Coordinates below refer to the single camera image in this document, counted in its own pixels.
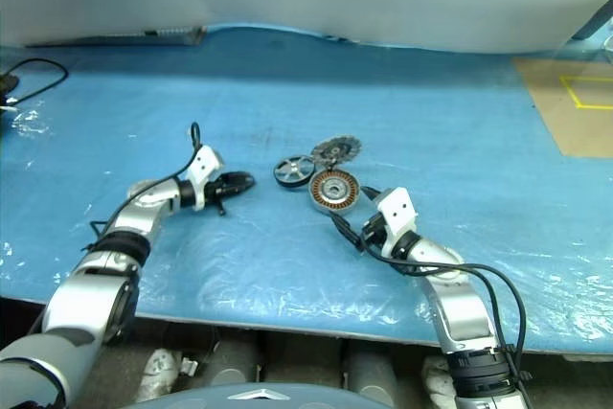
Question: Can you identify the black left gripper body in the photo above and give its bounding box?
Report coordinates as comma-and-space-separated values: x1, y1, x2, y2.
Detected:
203, 173, 234, 218

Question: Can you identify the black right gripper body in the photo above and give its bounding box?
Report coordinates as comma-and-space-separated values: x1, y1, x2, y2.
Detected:
359, 214, 390, 255

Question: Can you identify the motor housing with copper windings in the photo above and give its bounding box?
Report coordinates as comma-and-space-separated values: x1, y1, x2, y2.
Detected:
306, 168, 361, 215

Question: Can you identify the black spoked rotor ring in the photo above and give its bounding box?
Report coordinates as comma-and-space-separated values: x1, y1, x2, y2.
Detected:
272, 153, 318, 190

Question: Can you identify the blue plastic-covered table mat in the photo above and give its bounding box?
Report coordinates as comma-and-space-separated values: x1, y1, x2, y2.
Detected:
0, 23, 613, 357

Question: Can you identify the grey rounded cylinder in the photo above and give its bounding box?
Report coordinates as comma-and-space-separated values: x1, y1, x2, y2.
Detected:
203, 331, 262, 389
344, 339, 398, 398

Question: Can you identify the white crumpled cloth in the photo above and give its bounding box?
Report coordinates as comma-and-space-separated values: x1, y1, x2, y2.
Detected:
138, 349, 183, 403
420, 355, 459, 408

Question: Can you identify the grey robot torso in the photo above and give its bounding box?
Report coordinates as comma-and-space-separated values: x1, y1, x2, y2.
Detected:
126, 381, 379, 409

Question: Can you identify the brown cardboard sheet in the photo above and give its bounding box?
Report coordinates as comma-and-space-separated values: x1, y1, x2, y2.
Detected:
511, 57, 613, 159

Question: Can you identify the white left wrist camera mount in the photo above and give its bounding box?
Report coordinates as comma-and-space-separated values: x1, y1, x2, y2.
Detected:
185, 144, 226, 212

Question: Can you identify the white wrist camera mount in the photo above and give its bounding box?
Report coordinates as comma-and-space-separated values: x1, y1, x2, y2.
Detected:
185, 144, 226, 212
375, 187, 420, 257

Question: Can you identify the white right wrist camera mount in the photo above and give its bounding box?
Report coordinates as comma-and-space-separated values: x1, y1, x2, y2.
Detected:
375, 187, 420, 257

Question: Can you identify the grey metal rail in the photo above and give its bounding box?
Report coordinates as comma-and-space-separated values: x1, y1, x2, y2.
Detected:
23, 25, 208, 49

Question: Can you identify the thin black table cable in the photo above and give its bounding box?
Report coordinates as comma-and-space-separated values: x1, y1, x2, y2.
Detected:
0, 57, 69, 108

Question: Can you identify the teal metal frame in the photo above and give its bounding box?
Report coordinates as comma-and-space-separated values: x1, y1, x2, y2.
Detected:
555, 0, 613, 60

